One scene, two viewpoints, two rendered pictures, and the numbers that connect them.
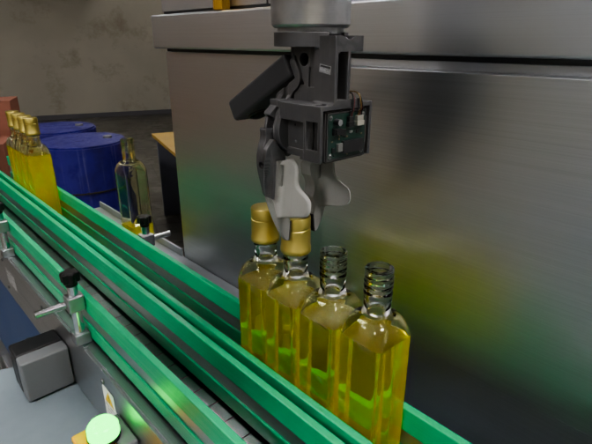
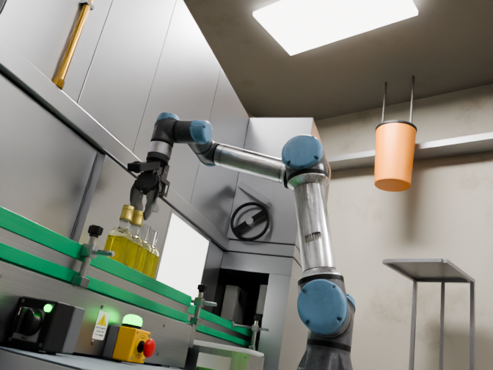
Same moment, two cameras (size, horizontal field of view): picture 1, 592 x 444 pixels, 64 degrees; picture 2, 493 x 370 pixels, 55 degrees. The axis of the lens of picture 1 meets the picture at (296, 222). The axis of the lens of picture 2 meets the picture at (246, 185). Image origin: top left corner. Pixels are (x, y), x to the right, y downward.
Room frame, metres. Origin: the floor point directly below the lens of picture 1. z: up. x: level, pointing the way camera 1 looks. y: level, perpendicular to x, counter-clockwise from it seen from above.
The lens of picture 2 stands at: (0.84, 1.39, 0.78)
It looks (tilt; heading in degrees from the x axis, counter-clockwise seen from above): 21 degrees up; 244
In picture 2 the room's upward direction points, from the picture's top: 11 degrees clockwise
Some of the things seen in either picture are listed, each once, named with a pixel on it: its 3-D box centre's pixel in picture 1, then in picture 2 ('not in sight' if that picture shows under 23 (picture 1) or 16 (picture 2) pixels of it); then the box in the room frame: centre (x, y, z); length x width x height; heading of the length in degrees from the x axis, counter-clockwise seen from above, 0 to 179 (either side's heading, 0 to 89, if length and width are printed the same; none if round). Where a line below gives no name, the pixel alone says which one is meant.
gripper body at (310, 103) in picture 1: (315, 98); (154, 176); (0.48, -0.02, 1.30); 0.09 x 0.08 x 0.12; 42
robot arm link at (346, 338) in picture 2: not in sight; (331, 317); (0.01, 0.34, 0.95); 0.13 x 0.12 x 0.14; 43
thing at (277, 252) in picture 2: not in sight; (283, 212); (-0.56, -0.94, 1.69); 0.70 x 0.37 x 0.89; 43
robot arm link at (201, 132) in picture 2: not in sight; (194, 134); (0.41, 0.05, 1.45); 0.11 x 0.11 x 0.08; 43
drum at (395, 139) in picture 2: not in sight; (394, 156); (-2.03, -1.59, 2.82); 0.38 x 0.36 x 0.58; 112
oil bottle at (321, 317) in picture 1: (329, 369); (133, 274); (0.46, -0.04, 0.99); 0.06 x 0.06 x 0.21; 42
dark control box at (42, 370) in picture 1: (41, 365); (46, 326); (0.72, 0.47, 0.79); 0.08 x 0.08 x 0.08; 43
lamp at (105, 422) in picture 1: (102, 429); (132, 321); (0.52, 0.27, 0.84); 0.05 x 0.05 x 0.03
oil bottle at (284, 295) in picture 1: (295, 348); (124, 270); (0.50, 0.00, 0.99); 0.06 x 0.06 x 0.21; 42
